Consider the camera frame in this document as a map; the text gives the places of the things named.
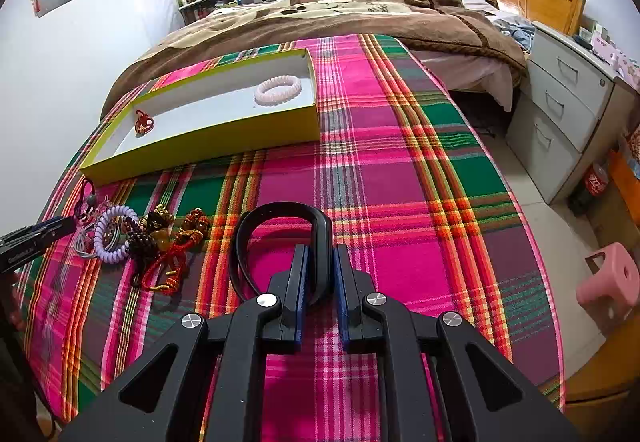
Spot purple coil hair tie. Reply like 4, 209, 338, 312
93, 205, 137, 265

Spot blue clothing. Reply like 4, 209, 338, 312
492, 17, 536, 48

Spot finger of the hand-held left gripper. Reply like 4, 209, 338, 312
0, 216, 78, 249

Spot pink plastic stool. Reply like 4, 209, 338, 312
575, 242, 640, 338

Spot black hair tie grey bead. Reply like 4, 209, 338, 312
75, 178, 101, 223

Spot red label bottle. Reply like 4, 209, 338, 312
582, 162, 611, 198

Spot dark bead bracelet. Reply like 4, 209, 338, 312
122, 214, 168, 288

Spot black wristband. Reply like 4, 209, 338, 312
229, 202, 335, 310

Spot crystal bead bracelet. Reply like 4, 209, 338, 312
95, 201, 121, 228

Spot red knot ornament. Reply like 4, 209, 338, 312
133, 109, 157, 137

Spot brown patterned blanket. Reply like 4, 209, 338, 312
100, 0, 528, 120

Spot thin grey hair ties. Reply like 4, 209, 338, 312
75, 217, 108, 260

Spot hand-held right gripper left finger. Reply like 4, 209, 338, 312
57, 244, 311, 442

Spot pink plaid blanket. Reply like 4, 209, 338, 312
15, 33, 566, 442

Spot pink coil bracelet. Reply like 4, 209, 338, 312
254, 76, 304, 108

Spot yellow cardboard tray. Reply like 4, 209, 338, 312
79, 48, 321, 188

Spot grey drawer cabinet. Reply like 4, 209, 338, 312
505, 21, 640, 205

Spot pale bed sheet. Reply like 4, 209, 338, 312
410, 49, 521, 113

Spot gold bead bracelet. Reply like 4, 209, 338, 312
149, 203, 174, 227

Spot red cord tassel ornament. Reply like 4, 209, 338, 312
131, 208, 208, 295

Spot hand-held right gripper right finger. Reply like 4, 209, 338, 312
334, 243, 583, 442

